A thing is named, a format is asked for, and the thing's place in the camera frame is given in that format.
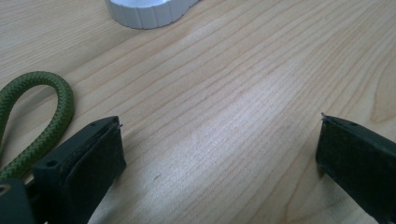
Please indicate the white stand with bowl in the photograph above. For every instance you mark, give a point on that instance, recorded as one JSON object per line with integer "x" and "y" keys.
{"x": 146, "y": 14}

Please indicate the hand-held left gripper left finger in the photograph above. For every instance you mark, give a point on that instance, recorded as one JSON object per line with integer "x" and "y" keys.
{"x": 77, "y": 168}

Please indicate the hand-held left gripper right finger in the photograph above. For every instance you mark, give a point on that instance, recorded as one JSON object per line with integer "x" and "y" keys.
{"x": 358, "y": 161}

